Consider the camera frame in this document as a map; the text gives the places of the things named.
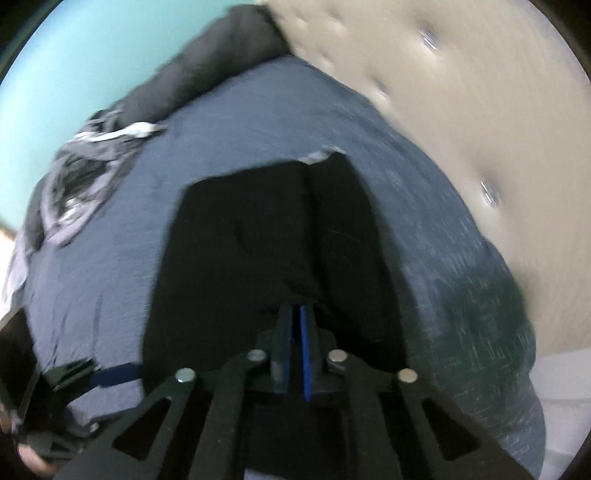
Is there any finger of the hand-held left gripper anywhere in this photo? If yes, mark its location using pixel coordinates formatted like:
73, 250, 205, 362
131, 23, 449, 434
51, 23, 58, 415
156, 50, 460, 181
50, 359, 145, 393

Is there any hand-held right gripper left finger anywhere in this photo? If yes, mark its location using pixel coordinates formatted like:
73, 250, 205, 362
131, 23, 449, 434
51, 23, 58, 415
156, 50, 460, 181
51, 302, 296, 480

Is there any pile of grey clothes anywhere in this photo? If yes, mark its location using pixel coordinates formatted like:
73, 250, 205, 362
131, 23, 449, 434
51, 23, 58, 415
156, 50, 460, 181
9, 111, 168, 298

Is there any black long-sleeve shirt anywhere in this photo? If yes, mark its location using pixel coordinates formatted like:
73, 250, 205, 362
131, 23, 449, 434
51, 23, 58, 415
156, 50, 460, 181
141, 152, 409, 480

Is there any blue woven bed blanket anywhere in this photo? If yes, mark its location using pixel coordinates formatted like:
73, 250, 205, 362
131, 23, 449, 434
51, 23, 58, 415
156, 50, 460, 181
21, 55, 548, 480

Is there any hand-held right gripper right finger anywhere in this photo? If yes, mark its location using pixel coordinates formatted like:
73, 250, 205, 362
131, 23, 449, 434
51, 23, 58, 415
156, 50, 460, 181
300, 305, 532, 480

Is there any beige tufted headboard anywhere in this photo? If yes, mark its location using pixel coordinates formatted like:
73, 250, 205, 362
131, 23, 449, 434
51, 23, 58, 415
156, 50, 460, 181
256, 0, 591, 363

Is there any dark grey pillow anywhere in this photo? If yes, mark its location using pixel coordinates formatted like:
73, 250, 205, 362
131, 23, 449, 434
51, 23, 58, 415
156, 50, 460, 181
117, 4, 291, 132

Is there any person's left hand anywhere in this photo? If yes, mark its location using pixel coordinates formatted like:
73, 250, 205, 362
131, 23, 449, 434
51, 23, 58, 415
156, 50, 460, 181
0, 406, 57, 477

